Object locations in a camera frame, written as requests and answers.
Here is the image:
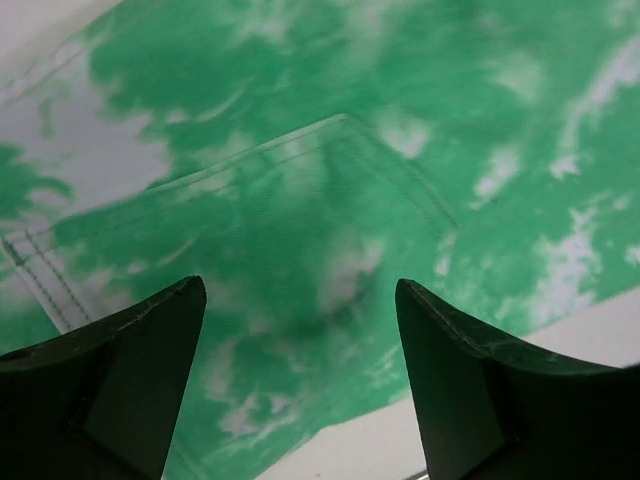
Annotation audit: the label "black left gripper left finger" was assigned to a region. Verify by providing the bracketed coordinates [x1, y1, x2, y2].
[1, 276, 206, 479]

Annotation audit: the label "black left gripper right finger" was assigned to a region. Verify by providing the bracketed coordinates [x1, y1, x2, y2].
[395, 279, 639, 480]

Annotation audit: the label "green white tie-dye trousers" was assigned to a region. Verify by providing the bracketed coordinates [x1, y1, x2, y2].
[1, 1, 639, 479]

